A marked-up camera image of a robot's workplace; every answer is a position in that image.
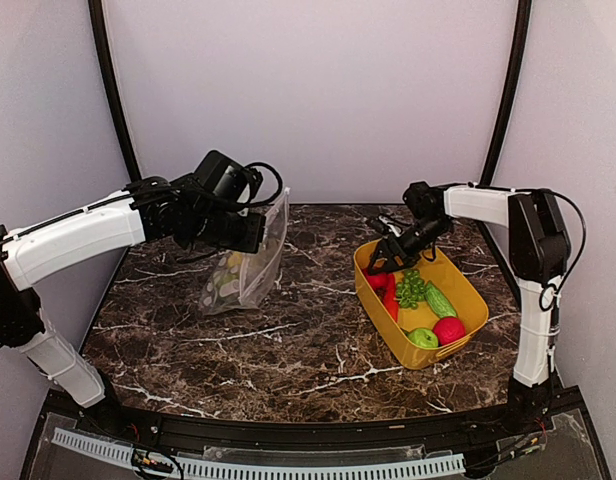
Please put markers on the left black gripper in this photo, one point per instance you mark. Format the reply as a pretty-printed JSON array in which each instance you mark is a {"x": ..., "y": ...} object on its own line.
[{"x": 250, "y": 241}]

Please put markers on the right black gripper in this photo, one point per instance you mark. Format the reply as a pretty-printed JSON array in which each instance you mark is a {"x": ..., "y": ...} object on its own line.
[{"x": 386, "y": 247}]

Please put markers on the red tomato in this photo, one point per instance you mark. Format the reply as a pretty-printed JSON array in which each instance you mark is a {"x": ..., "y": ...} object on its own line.
[{"x": 377, "y": 281}]

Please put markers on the yellow bell pepper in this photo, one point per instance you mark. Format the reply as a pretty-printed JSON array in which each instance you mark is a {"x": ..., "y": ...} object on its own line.
[{"x": 236, "y": 262}]

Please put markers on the clear zip top bag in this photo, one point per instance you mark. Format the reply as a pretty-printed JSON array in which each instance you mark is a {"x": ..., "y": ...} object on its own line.
[{"x": 241, "y": 281}]

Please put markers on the light green chayote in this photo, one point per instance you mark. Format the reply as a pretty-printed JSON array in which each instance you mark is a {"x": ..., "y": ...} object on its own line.
[{"x": 222, "y": 288}]

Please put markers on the yellow plastic basket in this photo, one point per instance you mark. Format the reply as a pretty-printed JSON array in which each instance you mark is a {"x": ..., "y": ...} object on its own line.
[{"x": 471, "y": 308}]

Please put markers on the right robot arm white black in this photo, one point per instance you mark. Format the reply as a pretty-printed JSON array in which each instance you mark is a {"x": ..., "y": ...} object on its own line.
[{"x": 539, "y": 254}]

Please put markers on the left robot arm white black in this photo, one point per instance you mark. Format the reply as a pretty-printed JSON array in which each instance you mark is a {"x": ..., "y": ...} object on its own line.
[{"x": 141, "y": 212}]

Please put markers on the red chili pepper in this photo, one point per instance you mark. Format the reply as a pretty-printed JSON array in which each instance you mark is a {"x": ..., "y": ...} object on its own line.
[{"x": 389, "y": 299}]

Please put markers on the green grape bunch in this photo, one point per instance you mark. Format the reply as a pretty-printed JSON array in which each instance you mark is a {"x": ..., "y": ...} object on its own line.
[{"x": 410, "y": 291}]

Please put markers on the green bitter gourd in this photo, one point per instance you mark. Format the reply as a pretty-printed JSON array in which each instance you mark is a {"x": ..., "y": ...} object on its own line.
[{"x": 438, "y": 302}]

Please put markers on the green apple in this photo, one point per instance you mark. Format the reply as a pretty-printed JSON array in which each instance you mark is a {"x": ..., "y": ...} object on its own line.
[{"x": 423, "y": 338}]

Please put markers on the red pomegranate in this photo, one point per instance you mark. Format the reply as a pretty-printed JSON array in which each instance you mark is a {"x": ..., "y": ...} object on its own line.
[{"x": 449, "y": 330}]

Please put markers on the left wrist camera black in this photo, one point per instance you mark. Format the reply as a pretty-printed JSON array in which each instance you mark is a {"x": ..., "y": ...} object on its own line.
[{"x": 232, "y": 185}]

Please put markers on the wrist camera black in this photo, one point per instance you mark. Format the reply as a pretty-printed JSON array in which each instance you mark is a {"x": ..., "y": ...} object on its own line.
[
  {"x": 426, "y": 205},
  {"x": 232, "y": 185}
]

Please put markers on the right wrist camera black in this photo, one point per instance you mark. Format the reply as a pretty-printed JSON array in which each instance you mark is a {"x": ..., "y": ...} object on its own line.
[{"x": 426, "y": 205}]

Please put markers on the grey slotted cable duct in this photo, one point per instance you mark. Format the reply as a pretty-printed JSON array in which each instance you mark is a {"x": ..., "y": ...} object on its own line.
[{"x": 234, "y": 463}]

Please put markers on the black front rail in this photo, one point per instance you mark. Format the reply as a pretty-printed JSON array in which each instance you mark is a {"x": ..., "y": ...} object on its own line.
[{"x": 459, "y": 432}]

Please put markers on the left black frame post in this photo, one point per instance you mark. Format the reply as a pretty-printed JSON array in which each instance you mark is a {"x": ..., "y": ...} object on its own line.
[{"x": 109, "y": 80}]

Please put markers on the black frame post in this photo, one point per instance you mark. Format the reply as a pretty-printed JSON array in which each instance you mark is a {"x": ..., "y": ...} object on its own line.
[
  {"x": 109, "y": 80},
  {"x": 509, "y": 90}
]

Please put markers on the right black frame post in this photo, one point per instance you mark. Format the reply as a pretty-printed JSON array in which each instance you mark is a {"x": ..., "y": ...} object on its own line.
[{"x": 509, "y": 90}]

